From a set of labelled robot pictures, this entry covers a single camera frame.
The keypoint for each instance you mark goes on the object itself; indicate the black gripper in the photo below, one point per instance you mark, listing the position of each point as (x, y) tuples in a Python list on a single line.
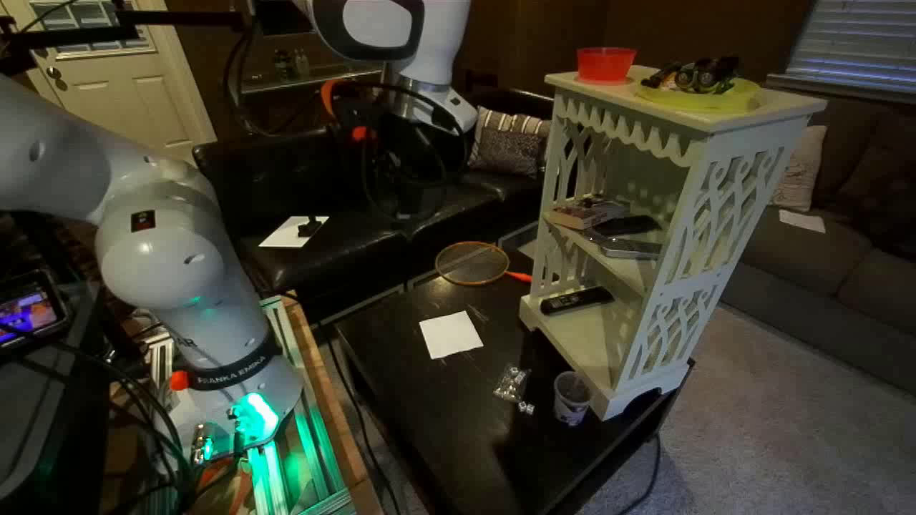
[(412, 164)]

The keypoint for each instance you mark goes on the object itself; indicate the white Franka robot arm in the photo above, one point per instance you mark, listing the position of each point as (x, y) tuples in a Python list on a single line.
[(161, 247)]

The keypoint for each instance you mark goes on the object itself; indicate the green lit robot base platform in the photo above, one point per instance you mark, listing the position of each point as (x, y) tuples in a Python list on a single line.
[(306, 460)]

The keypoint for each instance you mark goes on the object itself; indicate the orange plastic bowl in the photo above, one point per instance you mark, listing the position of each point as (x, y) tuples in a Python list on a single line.
[(606, 63)]

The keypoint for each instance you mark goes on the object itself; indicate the black leather ottoman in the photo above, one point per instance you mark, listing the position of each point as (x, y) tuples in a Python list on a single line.
[(382, 237)]

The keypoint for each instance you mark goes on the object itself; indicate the patterned throw pillow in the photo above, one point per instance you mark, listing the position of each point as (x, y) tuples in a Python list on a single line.
[(510, 141)]

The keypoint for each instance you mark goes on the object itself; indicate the small black object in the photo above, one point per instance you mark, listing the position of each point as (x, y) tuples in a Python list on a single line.
[(309, 226)]

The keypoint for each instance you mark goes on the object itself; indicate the dark console table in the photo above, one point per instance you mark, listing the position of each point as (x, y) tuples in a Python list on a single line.
[(288, 81)]

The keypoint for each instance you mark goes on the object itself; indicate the white paper sheet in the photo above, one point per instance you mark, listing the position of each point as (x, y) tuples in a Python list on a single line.
[(278, 236)]

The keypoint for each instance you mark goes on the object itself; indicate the white paper card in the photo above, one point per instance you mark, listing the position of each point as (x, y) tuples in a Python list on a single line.
[(452, 336)]

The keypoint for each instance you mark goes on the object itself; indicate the black remote control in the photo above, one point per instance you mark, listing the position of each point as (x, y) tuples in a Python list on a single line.
[(576, 300)]

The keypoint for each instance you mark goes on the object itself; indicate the plastic bag with dice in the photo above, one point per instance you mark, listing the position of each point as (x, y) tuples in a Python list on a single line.
[(510, 385)]

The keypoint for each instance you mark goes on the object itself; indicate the white lattice shelf unit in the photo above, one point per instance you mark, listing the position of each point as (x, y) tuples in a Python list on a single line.
[(592, 333)]

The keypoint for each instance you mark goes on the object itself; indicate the clear plastic cup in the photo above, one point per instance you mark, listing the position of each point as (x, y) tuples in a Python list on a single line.
[(572, 402)]

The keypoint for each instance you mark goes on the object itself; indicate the white panel door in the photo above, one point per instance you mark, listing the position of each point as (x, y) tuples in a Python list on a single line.
[(125, 96)]

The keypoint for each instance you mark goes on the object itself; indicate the dark jumbled small objects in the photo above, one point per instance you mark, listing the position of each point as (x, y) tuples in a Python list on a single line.
[(698, 74)]

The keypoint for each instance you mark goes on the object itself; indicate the green plate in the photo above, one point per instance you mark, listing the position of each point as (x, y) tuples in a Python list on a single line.
[(739, 98)]

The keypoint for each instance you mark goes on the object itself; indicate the light sofa cushion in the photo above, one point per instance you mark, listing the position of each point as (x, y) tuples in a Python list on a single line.
[(799, 173)]

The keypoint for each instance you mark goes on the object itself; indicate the small white paper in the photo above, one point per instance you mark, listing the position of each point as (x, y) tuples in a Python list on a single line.
[(804, 221)]

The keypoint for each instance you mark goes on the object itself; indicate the tablet with lit screen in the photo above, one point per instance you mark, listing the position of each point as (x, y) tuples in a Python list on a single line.
[(29, 314)]

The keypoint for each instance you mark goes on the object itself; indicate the grey sofa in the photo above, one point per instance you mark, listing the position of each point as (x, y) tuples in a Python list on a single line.
[(832, 287)]

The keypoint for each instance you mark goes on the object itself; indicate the black equipment cart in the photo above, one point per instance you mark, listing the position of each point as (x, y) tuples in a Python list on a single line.
[(47, 409)]

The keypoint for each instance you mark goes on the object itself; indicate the white window blinds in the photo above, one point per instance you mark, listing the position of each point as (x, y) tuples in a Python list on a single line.
[(855, 43)]

